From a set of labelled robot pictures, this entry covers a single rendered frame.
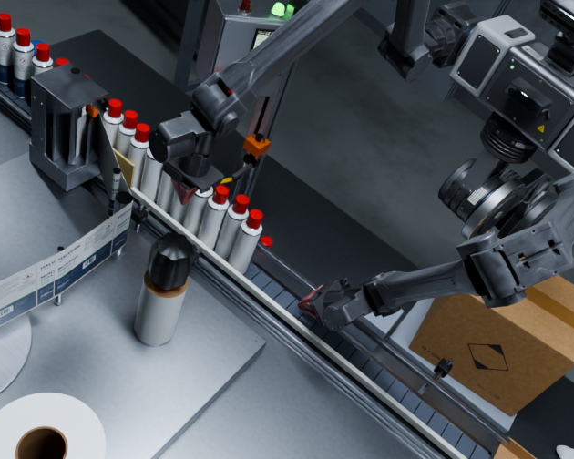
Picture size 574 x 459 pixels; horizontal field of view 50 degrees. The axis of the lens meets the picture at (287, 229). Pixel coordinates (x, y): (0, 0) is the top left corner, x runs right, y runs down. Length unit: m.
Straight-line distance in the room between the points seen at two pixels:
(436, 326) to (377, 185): 1.93
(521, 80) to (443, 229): 1.99
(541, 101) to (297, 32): 0.60
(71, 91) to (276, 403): 0.85
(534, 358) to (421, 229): 1.85
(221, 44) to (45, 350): 0.72
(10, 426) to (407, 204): 2.60
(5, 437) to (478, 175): 1.17
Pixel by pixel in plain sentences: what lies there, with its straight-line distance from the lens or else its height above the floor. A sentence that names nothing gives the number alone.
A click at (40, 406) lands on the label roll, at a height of 1.03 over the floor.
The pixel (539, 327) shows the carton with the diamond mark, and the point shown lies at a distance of 1.51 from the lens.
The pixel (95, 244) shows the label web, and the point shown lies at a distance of 1.38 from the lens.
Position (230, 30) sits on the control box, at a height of 1.45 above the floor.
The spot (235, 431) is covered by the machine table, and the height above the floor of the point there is 0.83.
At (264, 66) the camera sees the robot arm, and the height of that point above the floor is 1.53.
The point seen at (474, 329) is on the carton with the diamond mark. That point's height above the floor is 1.04.
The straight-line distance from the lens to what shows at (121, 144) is 1.62.
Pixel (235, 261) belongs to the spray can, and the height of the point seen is 0.93.
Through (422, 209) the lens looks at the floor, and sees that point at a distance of 3.41.
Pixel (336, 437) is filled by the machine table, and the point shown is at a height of 0.83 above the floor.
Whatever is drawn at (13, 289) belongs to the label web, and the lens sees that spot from 1.29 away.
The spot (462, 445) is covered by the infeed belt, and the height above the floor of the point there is 0.88.
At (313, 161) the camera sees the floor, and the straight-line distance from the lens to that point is 3.36.
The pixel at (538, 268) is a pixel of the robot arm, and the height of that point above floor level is 1.51.
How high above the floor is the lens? 2.08
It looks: 45 degrees down
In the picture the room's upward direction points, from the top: 24 degrees clockwise
